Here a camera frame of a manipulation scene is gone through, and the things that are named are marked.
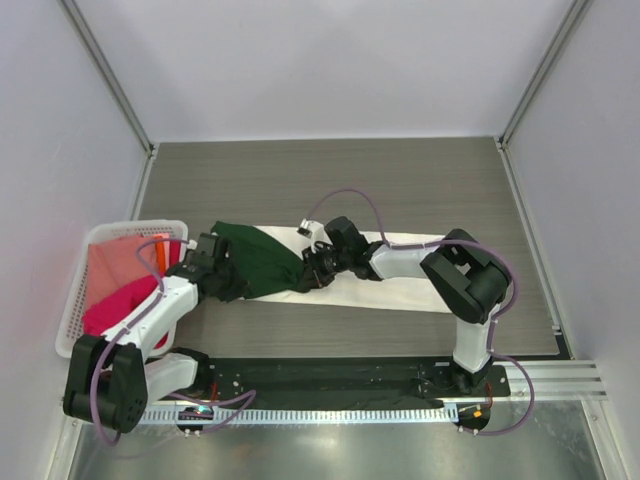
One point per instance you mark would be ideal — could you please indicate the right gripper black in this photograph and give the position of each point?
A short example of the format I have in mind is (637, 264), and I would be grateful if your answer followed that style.
(317, 277)

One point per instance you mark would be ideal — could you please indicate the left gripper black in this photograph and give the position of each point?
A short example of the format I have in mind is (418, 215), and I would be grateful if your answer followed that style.
(238, 288)

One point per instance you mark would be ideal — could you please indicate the white and green t shirt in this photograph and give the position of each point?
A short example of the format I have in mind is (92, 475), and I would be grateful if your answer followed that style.
(402, 294)

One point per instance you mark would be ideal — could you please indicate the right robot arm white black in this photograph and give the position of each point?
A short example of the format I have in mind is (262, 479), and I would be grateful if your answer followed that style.
(470, 281)

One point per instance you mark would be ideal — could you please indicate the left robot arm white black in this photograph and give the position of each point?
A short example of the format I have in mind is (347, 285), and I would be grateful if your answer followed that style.
(114, 375)

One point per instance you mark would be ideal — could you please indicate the orange item in basket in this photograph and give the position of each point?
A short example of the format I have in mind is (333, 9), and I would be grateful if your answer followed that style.
(161, 255)

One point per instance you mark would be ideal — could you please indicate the white plastic laundry basket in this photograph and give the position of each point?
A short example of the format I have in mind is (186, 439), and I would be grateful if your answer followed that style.
(71, 325)

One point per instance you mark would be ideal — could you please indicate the salmon pink t shirt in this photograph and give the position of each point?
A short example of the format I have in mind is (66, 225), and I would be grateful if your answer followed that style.
(117, 259)

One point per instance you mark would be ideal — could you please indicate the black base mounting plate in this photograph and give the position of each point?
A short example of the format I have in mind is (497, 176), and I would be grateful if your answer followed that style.
(343, 388)

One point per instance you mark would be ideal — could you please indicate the magenta t shirt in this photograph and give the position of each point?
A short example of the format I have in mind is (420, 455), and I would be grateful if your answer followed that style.
(107, 303)

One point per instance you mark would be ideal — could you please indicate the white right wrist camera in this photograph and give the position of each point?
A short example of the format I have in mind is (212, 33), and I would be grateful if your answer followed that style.
(313, 231)

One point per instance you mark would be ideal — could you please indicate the slotted white cable duct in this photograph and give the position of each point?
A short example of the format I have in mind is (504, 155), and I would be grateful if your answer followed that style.
(280, 415)

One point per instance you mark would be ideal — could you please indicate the left aluminium frame post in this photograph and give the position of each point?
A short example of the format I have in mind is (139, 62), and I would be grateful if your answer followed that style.
(104, 69)

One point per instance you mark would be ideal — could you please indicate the aluminium frame post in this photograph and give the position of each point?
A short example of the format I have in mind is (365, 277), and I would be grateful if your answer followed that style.
(561, 38)
(104, 69)

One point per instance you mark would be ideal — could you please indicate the right aluminium frame post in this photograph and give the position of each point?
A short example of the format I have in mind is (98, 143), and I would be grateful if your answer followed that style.
(561, 38)

